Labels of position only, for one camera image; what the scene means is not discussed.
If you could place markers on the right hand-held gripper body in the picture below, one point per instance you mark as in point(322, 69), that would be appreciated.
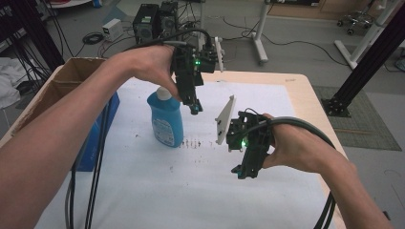
point(251, 136)

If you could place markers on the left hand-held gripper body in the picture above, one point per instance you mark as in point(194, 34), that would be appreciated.
point(208, 58)

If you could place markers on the blue bottle with white cap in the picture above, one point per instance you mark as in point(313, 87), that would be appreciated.
point(167, 120)

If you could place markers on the person's right hand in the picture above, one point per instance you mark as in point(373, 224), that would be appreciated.
point(296, 146)

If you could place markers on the person's left hand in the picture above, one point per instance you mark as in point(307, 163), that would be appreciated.
point(149, 65)

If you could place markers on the scatter of dark crumbs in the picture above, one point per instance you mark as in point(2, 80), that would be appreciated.
point(192, 143)

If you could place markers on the dark grey computer tower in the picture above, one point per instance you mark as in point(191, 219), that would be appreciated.
point(168, 19)

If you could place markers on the white desk leg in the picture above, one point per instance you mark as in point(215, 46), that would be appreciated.
point(260, 35)

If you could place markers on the white table mat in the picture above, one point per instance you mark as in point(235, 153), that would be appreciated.
point(178, 191)

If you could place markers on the black computer tower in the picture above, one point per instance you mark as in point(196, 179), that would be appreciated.
point(145, 24)

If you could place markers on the white power supply box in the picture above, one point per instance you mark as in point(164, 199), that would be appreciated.
point(112, 29)

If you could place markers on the blue carton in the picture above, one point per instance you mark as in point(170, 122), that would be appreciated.
point(95, 140)

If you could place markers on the green floor mat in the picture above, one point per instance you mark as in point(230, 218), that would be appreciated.
point(366, 130)

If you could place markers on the brown cardboard box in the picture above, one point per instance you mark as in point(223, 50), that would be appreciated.
point(67, 76)

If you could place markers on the office chair base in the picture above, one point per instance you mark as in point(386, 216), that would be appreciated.
point(356, 19)

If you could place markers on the white cloth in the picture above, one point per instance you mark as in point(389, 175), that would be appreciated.
point(9, 82)

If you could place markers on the black aluminium post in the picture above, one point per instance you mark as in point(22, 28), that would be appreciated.
point(366, 66)

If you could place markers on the white slanted stand frame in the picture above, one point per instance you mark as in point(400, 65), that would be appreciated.
point(366, 38)

